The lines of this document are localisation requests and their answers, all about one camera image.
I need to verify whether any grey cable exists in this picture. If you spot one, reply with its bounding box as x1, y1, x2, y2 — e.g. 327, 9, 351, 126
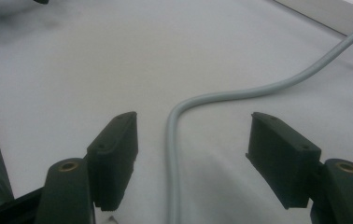
164, 23, 353, 224

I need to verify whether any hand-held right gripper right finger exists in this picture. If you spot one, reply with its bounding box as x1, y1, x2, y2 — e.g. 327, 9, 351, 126
245, 111, 353, 224

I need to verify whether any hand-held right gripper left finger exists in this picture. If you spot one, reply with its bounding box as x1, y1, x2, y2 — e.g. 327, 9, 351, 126
34, 111, 139, 224

